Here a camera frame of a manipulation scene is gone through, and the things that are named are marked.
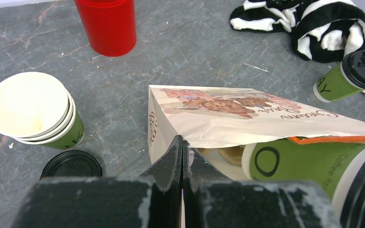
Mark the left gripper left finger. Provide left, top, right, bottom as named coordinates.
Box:
left=12, top=135, right=183, bottom=228

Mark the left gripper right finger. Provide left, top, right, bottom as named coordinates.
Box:
left=183, top=141, right=340, bottom=228

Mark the brown paper takeout bag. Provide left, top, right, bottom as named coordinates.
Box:
left=148, top=85, right=365, bottom=180

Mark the green paper coffee cup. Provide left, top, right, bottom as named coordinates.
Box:
left=313, top=62, right=365, bottom=103

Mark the black plastic cup lid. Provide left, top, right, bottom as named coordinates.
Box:
left=341, top=50, right=365, bottom=89

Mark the stack of black lids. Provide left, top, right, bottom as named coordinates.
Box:
left=40, top=150, right=103, bottom=179

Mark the stack of paper cups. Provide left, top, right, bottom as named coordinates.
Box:
left=0, top=72, right=85, bottom=150

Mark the red cup holder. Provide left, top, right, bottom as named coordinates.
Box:
left=74, top=0, right=136, bottom=57

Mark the black white striped cloth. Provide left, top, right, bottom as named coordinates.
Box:
left=229, top=0, right=365, bottom=105

